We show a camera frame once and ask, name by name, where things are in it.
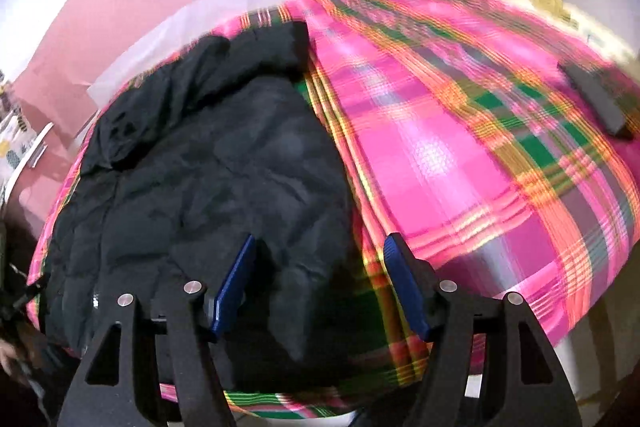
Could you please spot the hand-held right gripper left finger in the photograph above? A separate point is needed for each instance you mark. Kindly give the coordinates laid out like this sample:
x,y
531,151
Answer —
x,y
232,287

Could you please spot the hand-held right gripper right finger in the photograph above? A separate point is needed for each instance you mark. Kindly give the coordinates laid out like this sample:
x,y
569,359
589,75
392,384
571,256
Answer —
x,y
407,287

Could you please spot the black puffer jacket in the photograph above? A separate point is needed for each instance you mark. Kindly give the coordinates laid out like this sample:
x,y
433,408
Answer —
x,y
200,167

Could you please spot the person's left hand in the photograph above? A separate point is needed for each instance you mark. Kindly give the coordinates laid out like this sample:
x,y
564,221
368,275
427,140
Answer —
x,y
12,359

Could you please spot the pink green plaid blanket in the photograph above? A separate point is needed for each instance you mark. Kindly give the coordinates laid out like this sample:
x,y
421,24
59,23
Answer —
x,y
450,147

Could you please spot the pineapple print cloth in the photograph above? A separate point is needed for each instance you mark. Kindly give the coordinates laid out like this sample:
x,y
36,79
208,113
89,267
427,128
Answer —
x,y
10,142

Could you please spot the dark flat object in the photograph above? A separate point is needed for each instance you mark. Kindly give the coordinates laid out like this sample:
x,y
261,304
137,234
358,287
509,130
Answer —
x,y
597,99

